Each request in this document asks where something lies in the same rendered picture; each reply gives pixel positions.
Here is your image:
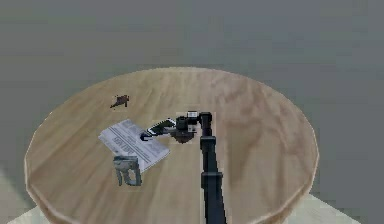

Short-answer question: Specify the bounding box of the small brown object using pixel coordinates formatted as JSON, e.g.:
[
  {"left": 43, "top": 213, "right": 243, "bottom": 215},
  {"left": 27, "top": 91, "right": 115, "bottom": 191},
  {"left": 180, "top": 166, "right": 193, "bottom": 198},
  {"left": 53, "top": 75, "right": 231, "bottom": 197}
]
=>
[{"left": 109, "top": 94, "right": 131, "bottom": 110}]

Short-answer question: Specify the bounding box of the small grey metal object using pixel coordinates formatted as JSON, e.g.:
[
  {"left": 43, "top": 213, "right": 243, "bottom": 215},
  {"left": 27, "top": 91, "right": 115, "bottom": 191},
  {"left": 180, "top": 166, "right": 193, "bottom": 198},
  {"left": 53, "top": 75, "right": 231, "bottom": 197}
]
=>
[{"left": 112, "top": 155, "right": 143, "bottom": 187}]

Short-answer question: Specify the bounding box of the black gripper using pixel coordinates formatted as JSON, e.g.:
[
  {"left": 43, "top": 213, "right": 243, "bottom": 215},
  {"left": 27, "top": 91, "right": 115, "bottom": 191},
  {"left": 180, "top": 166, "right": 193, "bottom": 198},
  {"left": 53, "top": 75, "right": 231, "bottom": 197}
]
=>
[{"left": 139, "top": 115, "right": 198, "bottom": 145}]

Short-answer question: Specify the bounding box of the black telephone with white edge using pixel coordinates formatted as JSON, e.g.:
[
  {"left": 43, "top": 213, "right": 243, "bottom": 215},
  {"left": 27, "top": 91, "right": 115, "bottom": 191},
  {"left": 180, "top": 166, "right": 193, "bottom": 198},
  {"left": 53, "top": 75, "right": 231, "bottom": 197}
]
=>
[{"left": 146, "top": 117, "right": 177, "bottom": 137}]

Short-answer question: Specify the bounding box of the round light wooden table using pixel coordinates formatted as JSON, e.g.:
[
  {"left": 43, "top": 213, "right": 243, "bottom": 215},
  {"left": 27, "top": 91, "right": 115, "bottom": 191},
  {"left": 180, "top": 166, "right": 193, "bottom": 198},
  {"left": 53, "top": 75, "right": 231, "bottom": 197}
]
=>
[{"left": 23, "top": 66, "right": 320, "bottom": 224}]

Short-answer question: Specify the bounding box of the white printed newspaper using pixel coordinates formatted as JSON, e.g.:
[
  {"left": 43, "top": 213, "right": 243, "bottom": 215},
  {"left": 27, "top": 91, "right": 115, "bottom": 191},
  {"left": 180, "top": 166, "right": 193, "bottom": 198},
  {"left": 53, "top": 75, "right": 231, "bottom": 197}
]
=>
[{"left": 97, "top": 118, "right": 171, "bottom": 174}]

